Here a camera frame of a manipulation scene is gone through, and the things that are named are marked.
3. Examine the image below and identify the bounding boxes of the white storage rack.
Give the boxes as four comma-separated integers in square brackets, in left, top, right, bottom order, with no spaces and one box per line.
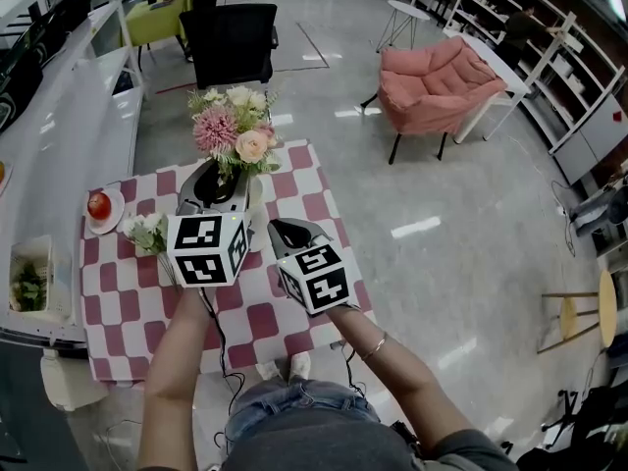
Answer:
[444,0,628,185]

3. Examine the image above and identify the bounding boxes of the person's left forearm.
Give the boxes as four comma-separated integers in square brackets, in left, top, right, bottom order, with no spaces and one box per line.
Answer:
[136,287,217,471]

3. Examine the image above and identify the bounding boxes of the person's white shoe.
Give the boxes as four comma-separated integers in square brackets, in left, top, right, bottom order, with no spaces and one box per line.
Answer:
[255,360,284,382]
[288,350,313,382]

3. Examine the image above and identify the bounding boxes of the white flower bouquet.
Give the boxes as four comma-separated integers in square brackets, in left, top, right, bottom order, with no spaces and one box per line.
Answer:
[121,211,181,288]

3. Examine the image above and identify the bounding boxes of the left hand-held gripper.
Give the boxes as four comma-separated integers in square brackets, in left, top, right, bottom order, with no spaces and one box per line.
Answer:
[166,164,255,288]

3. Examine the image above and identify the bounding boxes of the red white checkered tablecloth table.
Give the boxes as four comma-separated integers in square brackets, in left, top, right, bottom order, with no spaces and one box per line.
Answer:
[78,138,378,392]

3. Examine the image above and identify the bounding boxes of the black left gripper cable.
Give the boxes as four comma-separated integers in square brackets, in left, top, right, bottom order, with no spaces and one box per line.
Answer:
[198,287,246,414]

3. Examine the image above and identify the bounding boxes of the person's right forearm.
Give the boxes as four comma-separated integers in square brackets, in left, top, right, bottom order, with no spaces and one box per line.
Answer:
[326,306,475,455]

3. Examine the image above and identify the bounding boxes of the white rectangular table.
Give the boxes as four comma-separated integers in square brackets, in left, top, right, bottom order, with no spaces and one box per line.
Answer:
[441,27,534,145]

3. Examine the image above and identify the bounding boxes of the white shelving workbench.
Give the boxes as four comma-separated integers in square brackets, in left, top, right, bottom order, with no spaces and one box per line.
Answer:
[0,0,146,350]

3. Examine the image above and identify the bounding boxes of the yellow round side table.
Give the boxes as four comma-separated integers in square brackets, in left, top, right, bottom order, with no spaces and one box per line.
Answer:
[536,269,618,355]

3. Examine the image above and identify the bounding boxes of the pink cushioned armchair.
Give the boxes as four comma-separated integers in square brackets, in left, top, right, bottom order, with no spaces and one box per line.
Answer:
[360,35,509,166]

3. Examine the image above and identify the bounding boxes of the black round floor fan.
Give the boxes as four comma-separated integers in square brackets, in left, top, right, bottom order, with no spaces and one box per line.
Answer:
[568,179,628,259]

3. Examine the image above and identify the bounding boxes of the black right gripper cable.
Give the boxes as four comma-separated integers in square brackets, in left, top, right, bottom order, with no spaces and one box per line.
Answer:
[338,339,367,396]

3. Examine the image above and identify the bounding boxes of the person's left white shoe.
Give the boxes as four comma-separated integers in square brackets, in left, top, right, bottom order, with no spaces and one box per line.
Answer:
[255,360,284,382]

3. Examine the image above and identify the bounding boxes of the pink flower bouquet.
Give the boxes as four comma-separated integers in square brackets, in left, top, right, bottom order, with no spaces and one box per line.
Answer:
[186,84,286,183]

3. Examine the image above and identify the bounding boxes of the person's right white shoe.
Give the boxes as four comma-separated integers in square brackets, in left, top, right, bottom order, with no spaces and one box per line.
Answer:
[288,350,313,382]

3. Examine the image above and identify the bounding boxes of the black floor cable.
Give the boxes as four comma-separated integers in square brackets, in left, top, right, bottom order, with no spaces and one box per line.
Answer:
[549,179,578,257]

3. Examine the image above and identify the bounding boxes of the white perforated basket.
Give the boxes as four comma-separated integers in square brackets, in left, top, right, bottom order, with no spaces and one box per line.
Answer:
[8,235,75,319]

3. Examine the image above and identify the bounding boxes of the person's blue jeans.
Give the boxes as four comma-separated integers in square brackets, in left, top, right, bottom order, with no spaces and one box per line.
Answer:
[225,378,382,441]

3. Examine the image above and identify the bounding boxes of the white round wire-leg table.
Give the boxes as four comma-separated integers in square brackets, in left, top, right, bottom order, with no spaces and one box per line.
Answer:
[376,0,432,53]

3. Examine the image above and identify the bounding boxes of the red apple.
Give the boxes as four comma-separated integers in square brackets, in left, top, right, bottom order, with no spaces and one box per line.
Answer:
[86,192,113,221]

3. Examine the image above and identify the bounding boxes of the black bag with green trim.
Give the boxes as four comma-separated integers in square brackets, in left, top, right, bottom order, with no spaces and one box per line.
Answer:
[0,41,45,134]

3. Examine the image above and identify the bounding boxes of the black cantilever chair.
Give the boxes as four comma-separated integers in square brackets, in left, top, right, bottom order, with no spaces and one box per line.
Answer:
[179,2,281,127]

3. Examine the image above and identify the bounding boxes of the thin gold bracelet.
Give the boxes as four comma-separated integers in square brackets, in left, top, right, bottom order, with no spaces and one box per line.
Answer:
[361,331,389,361]

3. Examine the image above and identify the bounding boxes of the person's grey shirt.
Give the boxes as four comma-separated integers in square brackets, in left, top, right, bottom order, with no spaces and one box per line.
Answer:
[223,419,516,471]

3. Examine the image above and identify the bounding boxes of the cream plastic canister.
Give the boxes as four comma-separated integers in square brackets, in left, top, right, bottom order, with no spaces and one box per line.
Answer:
[39,350,110,413]

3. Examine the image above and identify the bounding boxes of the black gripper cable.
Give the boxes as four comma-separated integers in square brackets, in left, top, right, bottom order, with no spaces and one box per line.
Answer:
[338,339,367,396]
[198,287,246,414]

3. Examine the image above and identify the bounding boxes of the white vase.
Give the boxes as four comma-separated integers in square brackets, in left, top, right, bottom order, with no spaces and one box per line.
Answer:
[243,174,270,253]

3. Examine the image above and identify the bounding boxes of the green cloth covered table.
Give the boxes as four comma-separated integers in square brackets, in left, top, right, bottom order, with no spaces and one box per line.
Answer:
[125,0,195,66]

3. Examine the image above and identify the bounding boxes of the green artificial leaves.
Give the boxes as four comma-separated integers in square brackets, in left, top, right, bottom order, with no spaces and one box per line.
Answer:
[10,260,48,312]

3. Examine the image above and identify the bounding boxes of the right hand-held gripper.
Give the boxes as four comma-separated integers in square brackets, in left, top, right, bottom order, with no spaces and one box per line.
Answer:
[267,217,350,317]

